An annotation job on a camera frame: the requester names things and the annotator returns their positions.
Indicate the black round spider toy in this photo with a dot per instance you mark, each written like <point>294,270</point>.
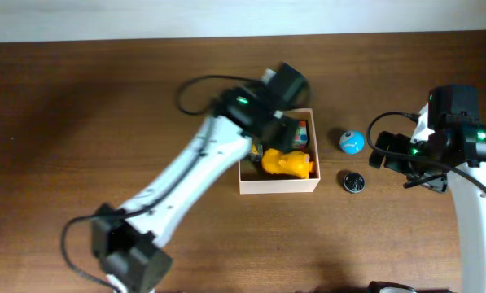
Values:
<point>354,183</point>

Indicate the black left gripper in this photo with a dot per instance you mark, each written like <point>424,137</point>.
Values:
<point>287,143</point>

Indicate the colourful puzzle cube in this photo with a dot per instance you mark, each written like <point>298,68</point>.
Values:
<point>301,139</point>

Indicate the yellow toy animal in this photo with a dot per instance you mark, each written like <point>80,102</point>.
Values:
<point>295,163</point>

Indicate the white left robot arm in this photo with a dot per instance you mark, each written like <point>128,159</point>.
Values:
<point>129,241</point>

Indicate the grey red toy truck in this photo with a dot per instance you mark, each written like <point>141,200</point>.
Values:
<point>256,153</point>

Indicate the pink cardboard box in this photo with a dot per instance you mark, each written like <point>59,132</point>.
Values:
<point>254,180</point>

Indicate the black object at bottom edge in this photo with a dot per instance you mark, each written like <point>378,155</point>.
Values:
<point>389,287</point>

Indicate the blue white toy ball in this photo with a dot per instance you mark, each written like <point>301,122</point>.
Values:
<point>352,142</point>

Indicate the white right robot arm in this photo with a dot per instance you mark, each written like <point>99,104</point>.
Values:
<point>447,152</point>

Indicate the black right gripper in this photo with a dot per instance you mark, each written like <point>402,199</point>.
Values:
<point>397,142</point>

